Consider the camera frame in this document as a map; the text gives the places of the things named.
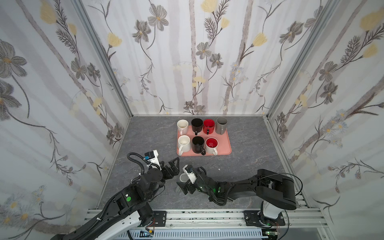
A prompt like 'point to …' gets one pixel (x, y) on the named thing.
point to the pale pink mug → (182, 127)
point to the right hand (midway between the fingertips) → (179, 173)
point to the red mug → (208, 126)
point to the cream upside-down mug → (211, 144)
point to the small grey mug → (183, 177)
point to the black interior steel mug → (198, 145)
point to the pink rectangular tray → (224, 147)
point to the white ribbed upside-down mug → (184, 144)
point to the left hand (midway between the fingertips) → (172, 158)
